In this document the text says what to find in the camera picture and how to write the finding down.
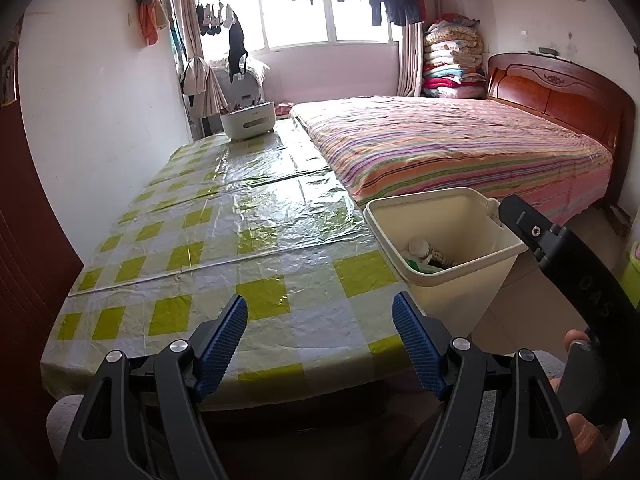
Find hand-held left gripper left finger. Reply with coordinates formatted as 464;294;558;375
57;294;249;480

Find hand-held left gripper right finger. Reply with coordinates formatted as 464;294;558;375
392;291;581;480

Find cream plastic trash bin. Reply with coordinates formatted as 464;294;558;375
363;187;528;341

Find brown bottle blue label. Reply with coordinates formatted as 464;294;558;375
409;239;456;270

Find person's right hand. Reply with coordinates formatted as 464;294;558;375
549;329;609;458

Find green plastic box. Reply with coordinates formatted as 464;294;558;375
617;241;640;307

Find green checkered plastic tablecloth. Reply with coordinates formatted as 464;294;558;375
40;120;418;411

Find person's left leg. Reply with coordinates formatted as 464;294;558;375
46;394;87;463

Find wooden bed headboard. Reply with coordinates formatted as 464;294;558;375
486;51;636;211

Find striped bed sheet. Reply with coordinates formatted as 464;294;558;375
290;96;615;226

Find dark red door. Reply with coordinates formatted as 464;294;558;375
0;10;85;461

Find white desk organizer box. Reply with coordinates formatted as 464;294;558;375
220;101;277;142

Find stack of folded quilts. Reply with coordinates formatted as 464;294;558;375
422;15;486;99

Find beige straight curtain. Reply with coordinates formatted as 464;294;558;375
397;22;425;97

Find beige tied curtain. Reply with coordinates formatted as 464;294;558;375
167;0;228;119

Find black hanging garment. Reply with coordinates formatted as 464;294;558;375
227;12;250;84

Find hanger with small socks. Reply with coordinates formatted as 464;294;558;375
195;0;236;37

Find large bright window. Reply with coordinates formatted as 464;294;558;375
195;0;404;52

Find orange hanging cloth bags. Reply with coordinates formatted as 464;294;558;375
135;0;170;47

